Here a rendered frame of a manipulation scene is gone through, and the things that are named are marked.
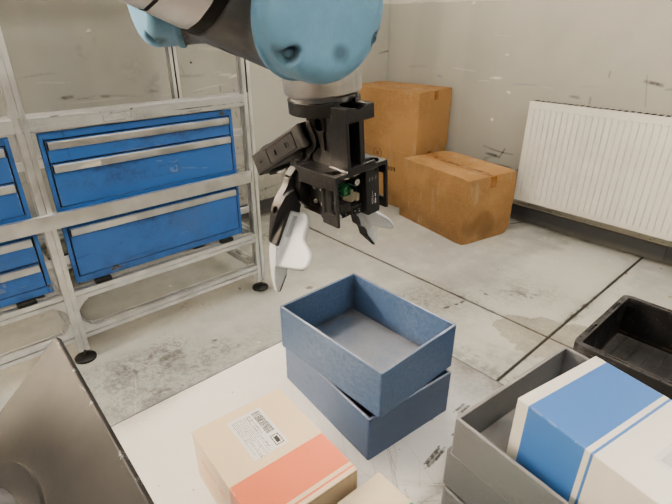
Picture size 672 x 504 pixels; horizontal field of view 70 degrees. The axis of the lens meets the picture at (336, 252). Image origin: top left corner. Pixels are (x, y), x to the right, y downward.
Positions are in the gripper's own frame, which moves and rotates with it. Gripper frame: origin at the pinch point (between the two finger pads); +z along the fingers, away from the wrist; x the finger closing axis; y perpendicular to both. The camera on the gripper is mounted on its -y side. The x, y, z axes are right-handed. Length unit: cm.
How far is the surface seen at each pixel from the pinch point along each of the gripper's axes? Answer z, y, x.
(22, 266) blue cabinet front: 49, -141, -23
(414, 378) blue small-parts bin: 15.2, 9.9, 5.2
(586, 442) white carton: 5.0, 31.3, 1.7
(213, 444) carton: 15.3, 0.7, -18.7
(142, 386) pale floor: 95, -109, -6
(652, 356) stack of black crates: 52, 20, 80
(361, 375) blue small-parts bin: 12.5, 6.8, -1.1
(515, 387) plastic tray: 11.1, 21.4, 8.9
